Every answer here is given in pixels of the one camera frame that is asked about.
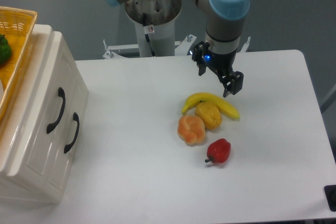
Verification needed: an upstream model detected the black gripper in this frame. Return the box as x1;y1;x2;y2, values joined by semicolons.
192;40;244;97

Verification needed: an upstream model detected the black top drawer handle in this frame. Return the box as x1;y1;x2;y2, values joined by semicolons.
46;87;66;134

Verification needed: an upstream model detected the black drawer handle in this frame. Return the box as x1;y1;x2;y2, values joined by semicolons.
64;112;80;154
46;87;66;134

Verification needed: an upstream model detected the white drawer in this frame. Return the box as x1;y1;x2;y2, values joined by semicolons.
47;77;88;197
7;31;82;177

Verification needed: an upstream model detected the white drawer cabinet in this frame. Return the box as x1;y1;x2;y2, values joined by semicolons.
1;25;89;203

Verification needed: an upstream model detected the yellow banana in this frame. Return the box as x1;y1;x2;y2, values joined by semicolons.
181;92;240;120

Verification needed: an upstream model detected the orange bread roll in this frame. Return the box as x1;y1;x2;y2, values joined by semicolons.
177;115;206;145

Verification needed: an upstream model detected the red bell pepper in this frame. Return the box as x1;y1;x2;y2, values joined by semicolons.
205;138;231;164

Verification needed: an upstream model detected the black corner device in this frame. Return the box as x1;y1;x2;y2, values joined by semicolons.
324;185;336;212

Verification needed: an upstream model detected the yellow woven basket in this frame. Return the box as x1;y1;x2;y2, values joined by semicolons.
1;6;37;117

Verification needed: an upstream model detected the green bell pepper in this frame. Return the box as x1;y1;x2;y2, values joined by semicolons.
0;34;12;64

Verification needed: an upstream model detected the white metal base frame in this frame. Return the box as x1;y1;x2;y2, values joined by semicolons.
102;34;251;60

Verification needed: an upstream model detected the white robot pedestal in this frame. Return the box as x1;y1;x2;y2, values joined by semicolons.
125;0;182;57

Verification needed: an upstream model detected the black pedestal cable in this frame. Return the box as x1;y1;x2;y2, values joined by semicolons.
142;13;156;57

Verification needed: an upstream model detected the black bottom drawer handle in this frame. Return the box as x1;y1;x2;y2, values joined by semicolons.
64;112;80;154

